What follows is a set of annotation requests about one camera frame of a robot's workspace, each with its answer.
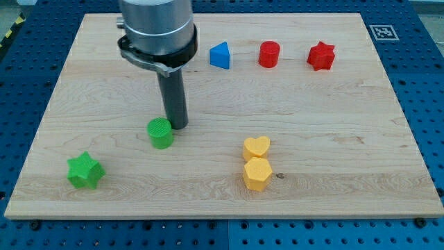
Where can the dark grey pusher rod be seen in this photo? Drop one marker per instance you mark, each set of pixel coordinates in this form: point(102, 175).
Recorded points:
point(174, 100)

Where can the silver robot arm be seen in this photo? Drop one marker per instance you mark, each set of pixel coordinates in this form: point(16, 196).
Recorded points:
point(160, 35)

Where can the red star block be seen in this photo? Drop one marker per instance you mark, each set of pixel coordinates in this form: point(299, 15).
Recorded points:
point(321, 56)

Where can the green star block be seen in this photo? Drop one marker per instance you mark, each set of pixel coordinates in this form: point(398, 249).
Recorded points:
point(84, 171)

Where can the white fiducial marker tag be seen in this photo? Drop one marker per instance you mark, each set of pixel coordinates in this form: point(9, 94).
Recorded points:
point(384, 32)

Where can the black board screw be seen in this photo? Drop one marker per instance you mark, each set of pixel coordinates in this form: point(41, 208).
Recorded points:
point(35, 225)
point(420, 222)

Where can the yellow hexagon block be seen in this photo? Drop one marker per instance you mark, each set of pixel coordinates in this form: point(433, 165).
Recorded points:
point(257, 174)

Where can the black board screw right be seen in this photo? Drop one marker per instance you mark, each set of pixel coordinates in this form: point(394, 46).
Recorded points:
point(420, 222)

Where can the green cylinder block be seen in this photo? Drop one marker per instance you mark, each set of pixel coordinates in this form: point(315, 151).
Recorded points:
point(160, 133)

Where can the wooden board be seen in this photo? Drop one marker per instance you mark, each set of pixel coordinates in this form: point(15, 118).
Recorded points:
point(341, 147)

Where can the black board screw left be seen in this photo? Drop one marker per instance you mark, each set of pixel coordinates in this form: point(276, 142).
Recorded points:
point(35, 225)

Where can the yellow heart block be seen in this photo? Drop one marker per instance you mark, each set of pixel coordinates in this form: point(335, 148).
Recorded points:
point(256, 147)

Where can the red cylinder block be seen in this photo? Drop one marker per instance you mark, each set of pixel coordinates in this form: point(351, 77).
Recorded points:
point(269, 52)

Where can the blue triangle block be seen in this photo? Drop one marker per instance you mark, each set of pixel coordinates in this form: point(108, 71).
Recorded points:
point(220, 56)

